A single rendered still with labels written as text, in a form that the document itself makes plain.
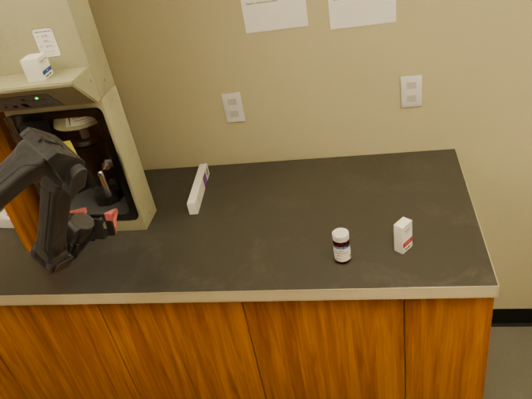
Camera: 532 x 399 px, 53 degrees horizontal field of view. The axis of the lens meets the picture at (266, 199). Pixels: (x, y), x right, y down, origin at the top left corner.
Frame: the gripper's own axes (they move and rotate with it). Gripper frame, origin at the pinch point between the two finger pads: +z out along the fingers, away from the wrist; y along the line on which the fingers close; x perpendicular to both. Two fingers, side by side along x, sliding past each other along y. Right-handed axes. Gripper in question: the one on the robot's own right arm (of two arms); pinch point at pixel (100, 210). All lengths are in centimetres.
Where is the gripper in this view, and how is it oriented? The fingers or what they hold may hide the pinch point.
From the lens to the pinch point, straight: 161.0
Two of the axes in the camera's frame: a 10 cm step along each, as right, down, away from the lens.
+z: 1.7, -5.1, 8.4
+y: -9.8, -0.2, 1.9
